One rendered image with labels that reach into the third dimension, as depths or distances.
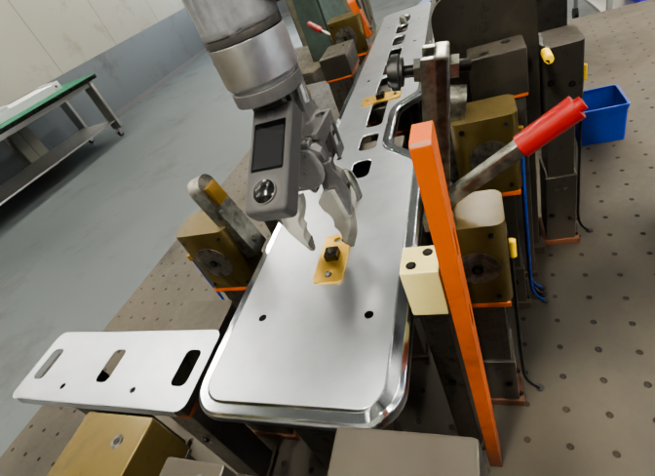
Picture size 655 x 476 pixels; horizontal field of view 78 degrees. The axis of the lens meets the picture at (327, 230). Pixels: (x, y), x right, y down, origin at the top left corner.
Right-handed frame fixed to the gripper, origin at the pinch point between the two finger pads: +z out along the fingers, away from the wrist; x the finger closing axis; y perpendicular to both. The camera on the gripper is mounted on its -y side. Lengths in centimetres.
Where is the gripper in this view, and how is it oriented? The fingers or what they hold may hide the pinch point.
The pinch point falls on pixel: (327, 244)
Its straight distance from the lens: 49.1
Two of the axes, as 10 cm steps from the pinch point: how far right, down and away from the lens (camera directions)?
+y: 2.3, -6.5, 7.2
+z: 3.4, 7.5, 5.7
